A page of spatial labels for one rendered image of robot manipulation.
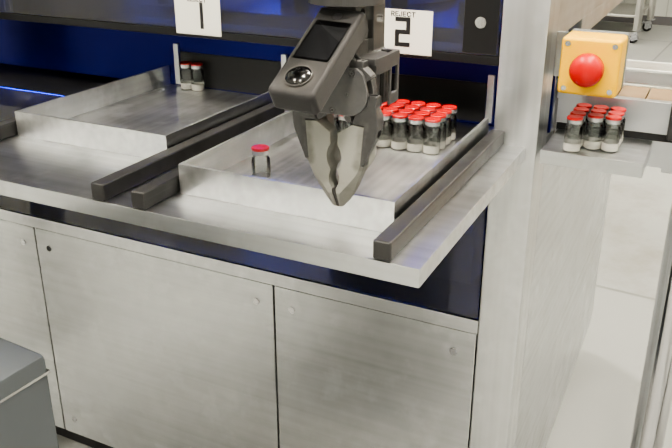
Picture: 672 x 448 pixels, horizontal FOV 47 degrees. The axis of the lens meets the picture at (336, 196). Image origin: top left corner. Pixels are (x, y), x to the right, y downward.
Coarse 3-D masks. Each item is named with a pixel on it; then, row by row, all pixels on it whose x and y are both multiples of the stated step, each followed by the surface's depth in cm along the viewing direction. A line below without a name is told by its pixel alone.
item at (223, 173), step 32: (256, 128) 100; (288, 128) 108; (480, 128) 101; (192, 160) 88; (224, 160) 94; (288, 160) 98; (384, 160) 98; (416, 160) 98; (448, 160) 91; (192, 192) 87; (224, 192) 85; (256, 192) 83; (288, 192) 81; (320, 192) 80; (384, 192) 88; (416, 192) 82; (352, 224) 79; (384, 224) 77
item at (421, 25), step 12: (396, 12) 105; (408, 12) 105; (420, 12) 104; (432, 12) 103; (396, 24) 106; (420, 24) 104; (432, 24) 104; (384, 36) 107; (408, 36) 106; (420, 36) 105; (396, 48) 107; (408, 48) 106; (420, 48) 105
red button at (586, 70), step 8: (584, 56) 94; (592, 56) 93; (576, 64) 94; (584, 64) 93; (592, 64) 93; (600, 64) 93; (576, 72) 94; (584, 72) 94; (592, 72) 93; (600, 72) 93; (576, 80) 94; (584, 80) 94; (592, 80) 94
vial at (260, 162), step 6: (258, 156) 88; (264, 156) 88; (252, 162) 88; (258, 162) 88; (264, 162) 88; (252, 168) 89; (258, 168) 88; (264, 168) 88; (270, 168) 89; (252, 174) 89; (258, 174) 88; (264, 174) 88; (270, 174) 89
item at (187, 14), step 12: (180, 0) 120; (192, 0) 119; (204, 0) 118; (216, 0) 117; (180, 12) 121; (192, 12) 120; (204, 12) 119; (216, 12) 118; (180, 24) 122; (192, 24) 121; (204, 24) 120; (216, 24) 119; (216, 36) 120
